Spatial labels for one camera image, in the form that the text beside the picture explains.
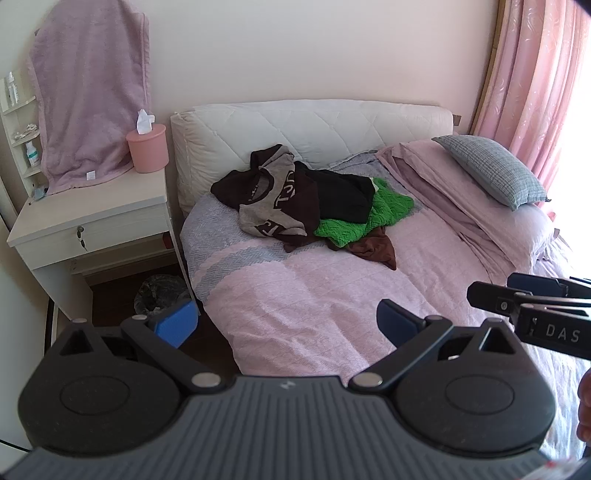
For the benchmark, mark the pink folded duvet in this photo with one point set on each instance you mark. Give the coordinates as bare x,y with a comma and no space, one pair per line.
443,198

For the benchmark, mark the drawer key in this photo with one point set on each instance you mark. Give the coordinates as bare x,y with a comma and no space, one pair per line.
81,237

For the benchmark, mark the white bottle with teal label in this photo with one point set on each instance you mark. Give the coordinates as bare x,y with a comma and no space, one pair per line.
31,154

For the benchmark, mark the trash bin with black bag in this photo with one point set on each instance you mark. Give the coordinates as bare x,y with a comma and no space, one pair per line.
159,290

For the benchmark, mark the white tube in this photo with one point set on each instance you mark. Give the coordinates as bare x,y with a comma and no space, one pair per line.
11,87

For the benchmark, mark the white padded headboard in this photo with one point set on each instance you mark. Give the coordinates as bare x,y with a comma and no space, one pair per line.
323,124

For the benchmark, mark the grey and brown sweater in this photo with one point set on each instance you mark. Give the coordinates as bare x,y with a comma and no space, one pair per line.
268,207

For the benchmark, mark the white nightstand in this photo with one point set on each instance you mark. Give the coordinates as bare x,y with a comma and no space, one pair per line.
92,207

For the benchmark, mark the pink round tissue box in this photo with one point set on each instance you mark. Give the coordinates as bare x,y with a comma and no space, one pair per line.
147,150

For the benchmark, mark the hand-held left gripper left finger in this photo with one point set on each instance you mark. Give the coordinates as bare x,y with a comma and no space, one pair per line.
178,321

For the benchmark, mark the wooden window frame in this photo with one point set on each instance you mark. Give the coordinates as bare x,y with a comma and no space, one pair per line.
491,55

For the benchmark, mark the green knitted sweater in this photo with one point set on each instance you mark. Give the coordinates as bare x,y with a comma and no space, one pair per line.
351,230

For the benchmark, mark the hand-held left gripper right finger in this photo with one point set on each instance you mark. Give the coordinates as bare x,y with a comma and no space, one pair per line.
395,323

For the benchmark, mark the purple towel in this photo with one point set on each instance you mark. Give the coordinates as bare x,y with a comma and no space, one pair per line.
87,92

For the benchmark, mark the pink bedspread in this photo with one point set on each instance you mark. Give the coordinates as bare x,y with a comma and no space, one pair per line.
323,295

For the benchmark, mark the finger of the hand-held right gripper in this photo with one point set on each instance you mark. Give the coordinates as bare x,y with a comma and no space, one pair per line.
531,282
489,295

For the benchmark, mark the brown garment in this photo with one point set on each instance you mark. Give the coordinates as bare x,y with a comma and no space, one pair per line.
374,249

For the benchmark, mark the white shelf unit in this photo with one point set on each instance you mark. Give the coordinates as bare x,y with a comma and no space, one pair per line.
23,105

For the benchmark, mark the black garment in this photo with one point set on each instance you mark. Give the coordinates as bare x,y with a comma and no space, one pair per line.
341,198

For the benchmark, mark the white tissue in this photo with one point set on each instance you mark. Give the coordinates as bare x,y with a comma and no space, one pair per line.
144,121

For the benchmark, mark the grey pillow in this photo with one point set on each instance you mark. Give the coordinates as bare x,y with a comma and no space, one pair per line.
496,168

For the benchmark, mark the pink curtain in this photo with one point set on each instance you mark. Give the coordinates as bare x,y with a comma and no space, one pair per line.
531,83

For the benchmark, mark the person's right hand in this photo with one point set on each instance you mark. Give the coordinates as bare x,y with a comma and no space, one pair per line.
585,406

